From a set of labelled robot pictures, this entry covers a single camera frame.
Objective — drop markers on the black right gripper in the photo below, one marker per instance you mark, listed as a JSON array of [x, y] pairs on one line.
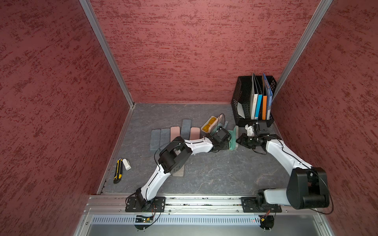
[[242, 141]]

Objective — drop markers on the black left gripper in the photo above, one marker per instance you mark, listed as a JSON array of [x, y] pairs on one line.
[[226, 145]]

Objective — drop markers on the pink case with yellow glasses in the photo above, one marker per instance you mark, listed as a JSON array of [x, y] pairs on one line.
[[212, 124]]

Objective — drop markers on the pink case with black glasses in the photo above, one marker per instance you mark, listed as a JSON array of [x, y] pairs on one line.
[[194, 133]]

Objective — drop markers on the case with clear yellow glasses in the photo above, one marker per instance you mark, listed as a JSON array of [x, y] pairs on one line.
[[186, 129]]

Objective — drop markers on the pink case with tortoise sunglasses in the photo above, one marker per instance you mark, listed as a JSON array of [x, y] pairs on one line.
[[174, 132]]

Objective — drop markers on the grey case with black glasses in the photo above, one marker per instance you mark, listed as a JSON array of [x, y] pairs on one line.
[[164, 137]]

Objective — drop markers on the grey case with orange glasses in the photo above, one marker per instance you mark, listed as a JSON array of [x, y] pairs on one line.
[[231, 143]]

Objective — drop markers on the grey case with purple glasses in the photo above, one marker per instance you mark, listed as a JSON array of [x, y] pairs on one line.
[[218, 127]]

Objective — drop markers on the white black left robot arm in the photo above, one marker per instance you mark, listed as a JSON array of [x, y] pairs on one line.
[[173, 157]]

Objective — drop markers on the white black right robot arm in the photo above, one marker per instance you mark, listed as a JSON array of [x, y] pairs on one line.
[[307, 187]]

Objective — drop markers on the cyan book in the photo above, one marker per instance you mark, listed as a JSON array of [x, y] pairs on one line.
[[260, 94]]

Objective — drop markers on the black mesh file holder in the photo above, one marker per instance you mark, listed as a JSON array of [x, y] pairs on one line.
[[241, 100]]

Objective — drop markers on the orange book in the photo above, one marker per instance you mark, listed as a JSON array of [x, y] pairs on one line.
[[264, 99]]

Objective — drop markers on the white book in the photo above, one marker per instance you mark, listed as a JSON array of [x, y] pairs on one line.
[[254, 97]]

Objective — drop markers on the blue book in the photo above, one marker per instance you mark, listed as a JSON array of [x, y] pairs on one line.
[[269, 94]]

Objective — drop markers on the small white box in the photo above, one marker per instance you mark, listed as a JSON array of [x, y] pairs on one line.
[[126, 164]]

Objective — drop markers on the yellow black utility knife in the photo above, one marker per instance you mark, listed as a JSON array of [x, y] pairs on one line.
[[119, 171]]

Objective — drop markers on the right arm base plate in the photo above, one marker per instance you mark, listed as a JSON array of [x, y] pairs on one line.
[[251, 205]]

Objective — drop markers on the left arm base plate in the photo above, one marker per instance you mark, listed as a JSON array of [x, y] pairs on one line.
[[134, 204]]

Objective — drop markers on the aluminium front rail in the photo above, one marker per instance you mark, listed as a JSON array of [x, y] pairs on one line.
[[186, 209]]

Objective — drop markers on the aluminium corner post right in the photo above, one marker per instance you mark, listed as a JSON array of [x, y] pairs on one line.
[[313, 24]]

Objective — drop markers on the aluminium corner post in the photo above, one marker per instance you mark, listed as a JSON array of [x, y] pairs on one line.
[[90, 14], [313, 24]]

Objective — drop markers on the aluminium corner post left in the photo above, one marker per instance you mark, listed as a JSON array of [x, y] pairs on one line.
[[90, 14]]

